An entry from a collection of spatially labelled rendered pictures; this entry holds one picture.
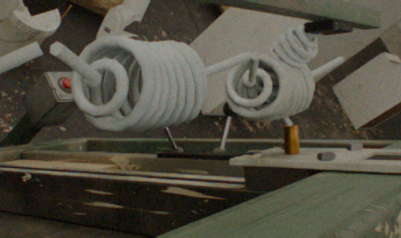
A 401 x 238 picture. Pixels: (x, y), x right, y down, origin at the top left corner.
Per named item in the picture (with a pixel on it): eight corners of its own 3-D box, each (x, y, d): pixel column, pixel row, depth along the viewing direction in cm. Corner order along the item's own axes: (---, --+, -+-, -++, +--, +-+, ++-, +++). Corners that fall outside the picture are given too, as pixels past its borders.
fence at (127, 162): (36, 163, 150) (35, 149, 150) (346, 182, 92) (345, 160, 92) (21, 165, 146) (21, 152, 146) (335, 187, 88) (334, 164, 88)
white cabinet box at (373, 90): (347, 89, 633) (398, 55, 593) (371, 129, 613) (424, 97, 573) (331, 87, 598) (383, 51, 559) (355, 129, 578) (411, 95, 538)
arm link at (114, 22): (127, 59, 143) (148, 16, 140) (106, 53, 135) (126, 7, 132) (113, 49, 146) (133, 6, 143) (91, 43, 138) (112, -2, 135)
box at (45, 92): (49, 98, 185) (73, 70, 175) (61, 126, 182) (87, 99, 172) (20, 100, 175) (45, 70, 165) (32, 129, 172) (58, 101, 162)
